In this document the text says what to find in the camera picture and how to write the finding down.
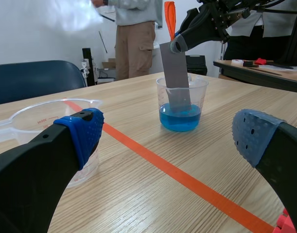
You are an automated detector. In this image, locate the empty clear plastic beaker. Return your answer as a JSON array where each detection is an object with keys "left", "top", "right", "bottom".
[{"left": 0, "top": 98, "right": 104, "bottom": 189}]

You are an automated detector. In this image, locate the black cable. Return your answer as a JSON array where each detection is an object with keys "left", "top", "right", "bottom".
[{"left": 250, "top": 0, "right": 297, "bottom": 16}]

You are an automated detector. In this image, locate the grey metal plate orange strip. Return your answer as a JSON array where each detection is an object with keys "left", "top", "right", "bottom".
[{"left": 159, "top": 1, "right": 192, "bottom": 114}]

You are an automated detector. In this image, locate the dark blue chair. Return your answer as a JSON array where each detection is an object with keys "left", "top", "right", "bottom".
[{"left": 0, "top": 60, "right": 87, "bottom": 106}]

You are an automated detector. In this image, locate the wooden desk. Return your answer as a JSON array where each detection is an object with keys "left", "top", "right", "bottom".
[{"left": 213, "top": 59, "right": 297, "bottom": 94}]

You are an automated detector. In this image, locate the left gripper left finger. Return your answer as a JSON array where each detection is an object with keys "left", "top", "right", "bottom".
[{"left": 0, "top": 107, "right": 105, "bottom": 233}]

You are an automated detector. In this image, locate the toy brick block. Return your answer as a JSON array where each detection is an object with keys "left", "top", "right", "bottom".
[{"left": 272, "top": 208, "right": 297, "bottom": 233}]

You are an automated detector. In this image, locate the person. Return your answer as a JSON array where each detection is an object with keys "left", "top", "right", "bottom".
[
  {"left": 91, "top": 0, "right": 163, "bottom": 81},
  {"left": 222, "top": 0, "right": 297, "bottom": 64}
]

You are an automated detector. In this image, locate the black bin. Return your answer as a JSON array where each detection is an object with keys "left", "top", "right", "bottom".
[{"left": 185, "top": 55, "right": 208, "bottom": 76}]

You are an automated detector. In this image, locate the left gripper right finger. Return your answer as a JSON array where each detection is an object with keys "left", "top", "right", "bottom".
[{"left": 231, "top": 109, "right": 297, "bottom": 233}]

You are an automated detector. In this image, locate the clear beaker with blue liquid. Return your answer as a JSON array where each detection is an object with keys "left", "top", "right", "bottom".
[{"left": 156, "top": 74, "right": 210, "bottom": 133}]

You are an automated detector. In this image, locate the cardboard box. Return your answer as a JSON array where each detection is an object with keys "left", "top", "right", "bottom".
[{"left": 102, "top": 58, "right": 117, "bottom": 71}]

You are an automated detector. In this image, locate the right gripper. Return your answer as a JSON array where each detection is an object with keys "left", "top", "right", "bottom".
[{"left": 169, "top": 0, "right": 251, "bottom": 54}]

